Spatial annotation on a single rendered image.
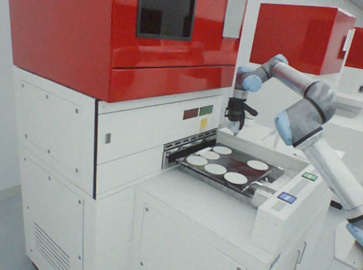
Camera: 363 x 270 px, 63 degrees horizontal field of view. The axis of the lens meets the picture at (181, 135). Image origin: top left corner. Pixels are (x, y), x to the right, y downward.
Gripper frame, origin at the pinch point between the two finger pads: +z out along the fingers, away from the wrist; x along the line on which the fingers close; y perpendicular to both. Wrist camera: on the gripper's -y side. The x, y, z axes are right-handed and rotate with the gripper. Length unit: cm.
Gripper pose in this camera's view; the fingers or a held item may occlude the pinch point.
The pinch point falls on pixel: (236, 134)
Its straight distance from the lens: 160.2
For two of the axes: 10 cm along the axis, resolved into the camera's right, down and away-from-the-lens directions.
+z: -1.1, 9.3, 3.4
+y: -9.4, 0.1, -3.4
